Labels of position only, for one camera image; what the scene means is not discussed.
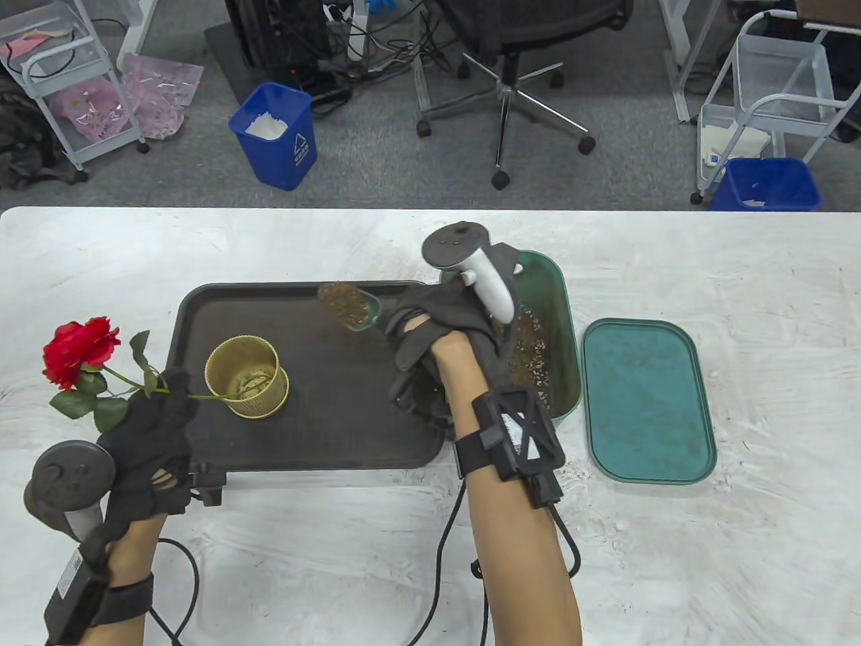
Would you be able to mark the person's right forearm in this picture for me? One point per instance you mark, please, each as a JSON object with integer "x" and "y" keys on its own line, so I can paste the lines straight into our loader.
{"x": 518, "y": 552}

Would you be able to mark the gold flower pot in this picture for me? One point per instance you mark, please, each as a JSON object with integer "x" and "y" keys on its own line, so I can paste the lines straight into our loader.
{"x": 269, "y": 397}

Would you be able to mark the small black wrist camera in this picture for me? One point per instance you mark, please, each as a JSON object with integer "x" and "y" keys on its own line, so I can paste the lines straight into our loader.
{"x": 417, "y": 404}
{"x": 208, "y": 490}

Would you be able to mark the grey handheld controller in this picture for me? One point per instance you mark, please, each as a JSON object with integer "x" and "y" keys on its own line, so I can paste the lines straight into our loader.
{"x": 67, "y": 471}
{"x": 457, "y": 245}

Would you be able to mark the white desk leg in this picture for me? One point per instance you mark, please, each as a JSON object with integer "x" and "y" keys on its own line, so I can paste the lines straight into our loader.
{"x": 679, "y": 60}
{"x": 138, "y": 27}

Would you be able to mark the brown potting mix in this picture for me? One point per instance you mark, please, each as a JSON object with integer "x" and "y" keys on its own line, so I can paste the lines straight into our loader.
{"x": 340, "y": 299}

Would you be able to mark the pink plastic bag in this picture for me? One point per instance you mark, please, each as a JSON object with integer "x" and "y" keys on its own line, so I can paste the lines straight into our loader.
{"x": 161, "y": 94}
{"x": 87, "y": 108}

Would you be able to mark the person's left forearm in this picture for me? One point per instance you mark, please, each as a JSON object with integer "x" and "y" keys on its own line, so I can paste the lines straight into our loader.
{"x": 131, "y": 558}

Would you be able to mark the brown cardboard box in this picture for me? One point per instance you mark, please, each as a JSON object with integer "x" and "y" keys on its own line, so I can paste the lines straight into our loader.
{"x": 831, "y": 10}

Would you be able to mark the black floor mat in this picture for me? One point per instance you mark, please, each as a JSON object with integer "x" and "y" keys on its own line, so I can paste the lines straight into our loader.
{"x": 229, "y": 60}

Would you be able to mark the pink paper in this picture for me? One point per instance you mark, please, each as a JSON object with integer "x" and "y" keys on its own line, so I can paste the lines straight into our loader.
{"x": 23, "y": 46}

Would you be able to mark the blue trash bin white symbol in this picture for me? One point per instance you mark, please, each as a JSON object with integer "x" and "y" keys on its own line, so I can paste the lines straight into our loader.
{"x": 282, "y": 161}

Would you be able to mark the black box with white label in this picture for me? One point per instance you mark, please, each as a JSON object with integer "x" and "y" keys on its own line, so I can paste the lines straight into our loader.
{"x": 67, "y": 592}

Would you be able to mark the black office chair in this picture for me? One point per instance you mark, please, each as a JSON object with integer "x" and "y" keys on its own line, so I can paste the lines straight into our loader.
{"x": 511, "y": 27}

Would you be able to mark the person's left hand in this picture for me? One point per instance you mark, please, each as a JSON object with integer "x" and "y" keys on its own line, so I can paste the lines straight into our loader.
{"x": 151, "y": 451}

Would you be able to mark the dark brown tray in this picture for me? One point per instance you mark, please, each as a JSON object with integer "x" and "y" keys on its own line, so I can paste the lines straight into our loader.
{"x": 323, "y": 404}

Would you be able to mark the black lattice wrist mount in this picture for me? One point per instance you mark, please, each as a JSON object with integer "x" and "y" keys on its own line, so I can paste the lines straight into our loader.
{"x": 511, "y": 431}

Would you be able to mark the green plastic trowel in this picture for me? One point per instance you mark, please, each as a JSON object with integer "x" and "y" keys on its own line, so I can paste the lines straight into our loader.
{"x": 372, "y": 311}

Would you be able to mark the black backpack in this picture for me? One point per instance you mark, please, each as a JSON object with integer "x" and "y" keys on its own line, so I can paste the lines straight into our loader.
{"x": 20, "y": 148}

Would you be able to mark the green bin lid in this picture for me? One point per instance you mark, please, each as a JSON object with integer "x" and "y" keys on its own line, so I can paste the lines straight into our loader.
{"x": 646, "y": 404}

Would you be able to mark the green plastic bin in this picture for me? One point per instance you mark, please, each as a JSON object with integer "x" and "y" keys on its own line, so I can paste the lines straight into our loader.
{"x": 558, "y": 296}

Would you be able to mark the red artificial rose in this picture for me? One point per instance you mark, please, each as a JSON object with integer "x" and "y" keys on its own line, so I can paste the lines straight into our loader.
{"x": 77, "y": 350}

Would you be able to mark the person's right hand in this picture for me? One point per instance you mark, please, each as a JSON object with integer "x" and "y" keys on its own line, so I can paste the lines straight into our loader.
{"x": 430, "y": 316}

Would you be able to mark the black computer tower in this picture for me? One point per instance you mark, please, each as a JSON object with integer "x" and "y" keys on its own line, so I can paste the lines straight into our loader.
{"x": 282, "y": 33}

